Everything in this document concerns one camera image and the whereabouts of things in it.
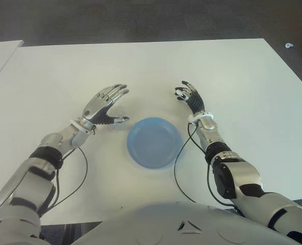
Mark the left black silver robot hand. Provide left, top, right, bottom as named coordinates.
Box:
left=83, top=83, right=130, bottom=126

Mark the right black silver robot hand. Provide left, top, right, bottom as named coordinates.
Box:
left=175, top=80, right=205, bottom=115

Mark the blue plastic plate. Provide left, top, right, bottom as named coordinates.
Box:
left=126, top=116, right=184, bottom=169

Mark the white side table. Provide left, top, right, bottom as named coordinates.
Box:
left=0, top=39, right=24, bottom=90

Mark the grey robot torso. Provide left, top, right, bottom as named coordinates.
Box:
left=38, top=201, right=294, bottom=245

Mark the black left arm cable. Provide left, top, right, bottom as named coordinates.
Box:
left=39, top=145, right=88, bottom=217

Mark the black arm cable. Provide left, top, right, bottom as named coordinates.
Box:
left=173, top=119, right=241, bottom=212
left=39, top=145, right=88, bottom=217

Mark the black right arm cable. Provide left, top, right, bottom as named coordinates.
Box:
left=173, top=119, right=241, bottom=212

